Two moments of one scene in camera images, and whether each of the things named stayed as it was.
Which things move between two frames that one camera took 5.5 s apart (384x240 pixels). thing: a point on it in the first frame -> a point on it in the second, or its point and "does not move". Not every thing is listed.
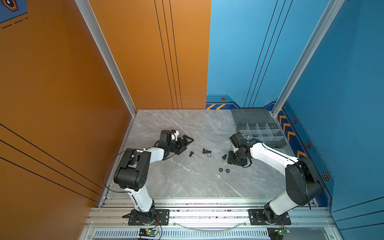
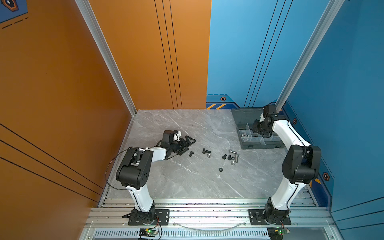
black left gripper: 182,147 does not move
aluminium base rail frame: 211,218 does not move
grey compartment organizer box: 259,124 does not move
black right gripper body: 238,158 -> 259,127
